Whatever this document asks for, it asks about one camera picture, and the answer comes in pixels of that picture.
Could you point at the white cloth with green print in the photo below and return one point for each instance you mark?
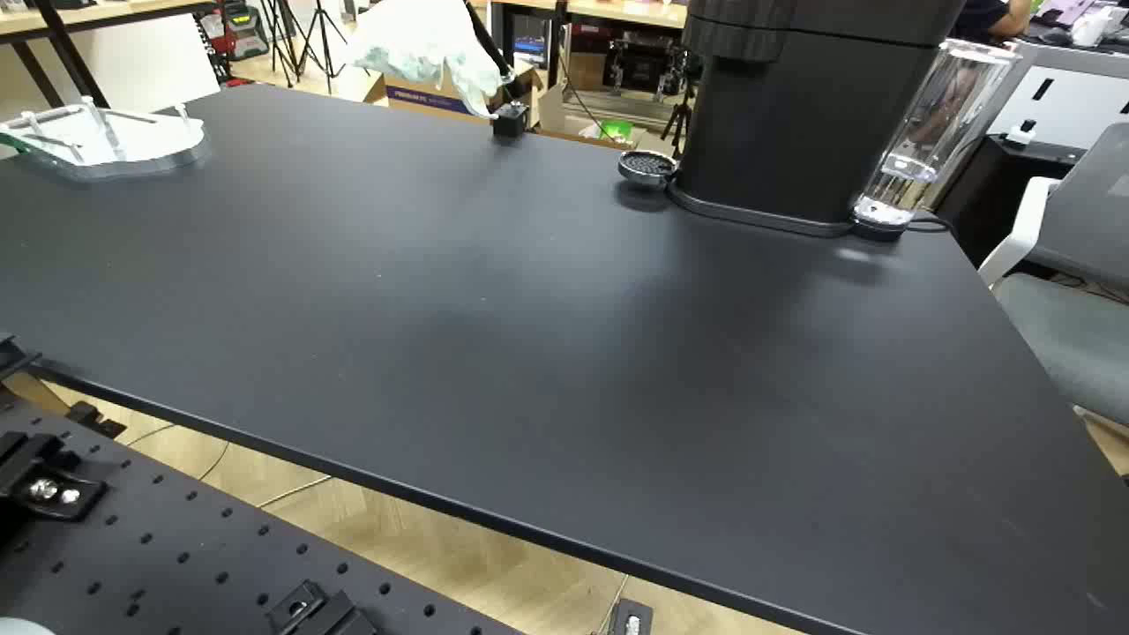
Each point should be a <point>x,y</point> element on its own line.
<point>425,39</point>

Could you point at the round black disc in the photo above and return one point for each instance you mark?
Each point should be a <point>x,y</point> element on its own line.
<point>646,168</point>

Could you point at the green object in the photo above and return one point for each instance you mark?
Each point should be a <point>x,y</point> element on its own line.
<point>614,128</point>

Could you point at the small black table clamp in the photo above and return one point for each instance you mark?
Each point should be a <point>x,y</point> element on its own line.
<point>508,118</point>

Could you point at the cardboard box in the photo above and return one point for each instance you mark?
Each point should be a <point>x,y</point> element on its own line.
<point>419,96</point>

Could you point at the black mounting clamp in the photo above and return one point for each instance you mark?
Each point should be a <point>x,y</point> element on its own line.
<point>320,613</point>

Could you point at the black perforated board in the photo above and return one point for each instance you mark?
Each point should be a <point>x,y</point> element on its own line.
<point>163,551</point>

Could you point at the white chair back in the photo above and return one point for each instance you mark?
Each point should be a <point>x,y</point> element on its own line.
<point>154,59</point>

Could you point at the grey office chair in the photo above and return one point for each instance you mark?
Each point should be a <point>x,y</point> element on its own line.
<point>1078,268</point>

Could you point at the person in dark shirt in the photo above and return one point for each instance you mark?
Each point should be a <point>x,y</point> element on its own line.
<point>991,14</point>

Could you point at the white cabinet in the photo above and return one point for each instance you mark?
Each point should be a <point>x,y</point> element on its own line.
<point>1062,100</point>

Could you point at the wooden desk with black legs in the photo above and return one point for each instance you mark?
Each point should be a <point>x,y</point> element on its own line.
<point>73,14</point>

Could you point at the small silver black bracket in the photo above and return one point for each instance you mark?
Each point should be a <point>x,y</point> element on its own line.
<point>634,619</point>

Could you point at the black robot base pedestal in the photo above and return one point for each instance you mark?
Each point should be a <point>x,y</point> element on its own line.
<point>798,106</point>

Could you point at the black camera tripod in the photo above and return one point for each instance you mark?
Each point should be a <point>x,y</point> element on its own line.
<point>320,37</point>

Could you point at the black bracket with silver screws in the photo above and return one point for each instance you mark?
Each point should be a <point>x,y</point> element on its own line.
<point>45,480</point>

